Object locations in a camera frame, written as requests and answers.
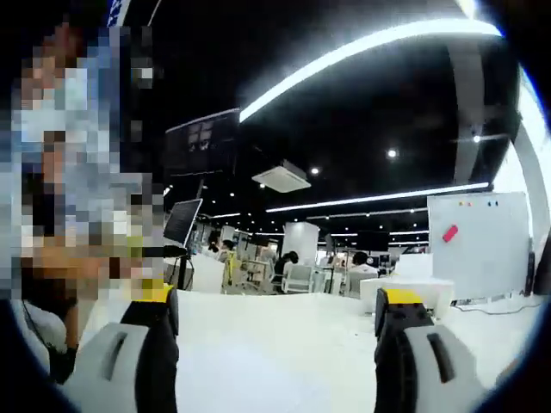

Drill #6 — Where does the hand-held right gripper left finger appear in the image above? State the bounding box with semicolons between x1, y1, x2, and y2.
71;283;180;413

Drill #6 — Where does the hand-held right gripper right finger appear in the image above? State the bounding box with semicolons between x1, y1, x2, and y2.
373;287;486;413

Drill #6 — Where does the person's white shirt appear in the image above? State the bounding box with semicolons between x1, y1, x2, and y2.
12;296;81;385

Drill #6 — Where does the white printer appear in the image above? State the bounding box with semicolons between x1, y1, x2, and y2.
358;253;456;320

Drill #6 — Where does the white whiteboard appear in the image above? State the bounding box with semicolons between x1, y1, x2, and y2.
426;191;530;301

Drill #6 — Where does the white table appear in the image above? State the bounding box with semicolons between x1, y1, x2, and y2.
77;288;548;413

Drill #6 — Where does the white office chair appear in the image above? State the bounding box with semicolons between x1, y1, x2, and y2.
283;263;319;294

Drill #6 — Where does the yellow stand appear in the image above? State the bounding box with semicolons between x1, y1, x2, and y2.
225;250;238;294

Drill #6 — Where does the black upright device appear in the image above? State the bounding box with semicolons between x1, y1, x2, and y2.
524;250;538;297

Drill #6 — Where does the computer monitor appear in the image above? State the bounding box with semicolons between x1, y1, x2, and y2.
163;198;204;250

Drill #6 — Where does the straight ceiling light strip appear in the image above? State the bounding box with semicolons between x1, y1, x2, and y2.
265;182;492;214

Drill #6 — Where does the bright window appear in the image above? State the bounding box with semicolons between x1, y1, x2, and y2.
511;67;551;243

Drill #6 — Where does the ceiling air conditioner unit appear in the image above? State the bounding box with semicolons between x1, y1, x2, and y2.
251;159;313;194

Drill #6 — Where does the dark ceiling-hung screen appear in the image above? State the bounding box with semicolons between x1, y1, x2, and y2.
164;108;241;176

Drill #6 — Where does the long curved ceiling light strip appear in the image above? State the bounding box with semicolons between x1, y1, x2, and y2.
238;18;504;125

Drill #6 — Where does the blue white poster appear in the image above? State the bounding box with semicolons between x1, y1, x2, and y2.
106;0;131;28

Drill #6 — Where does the black cable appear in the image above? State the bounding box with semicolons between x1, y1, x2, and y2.
450;298;544;316

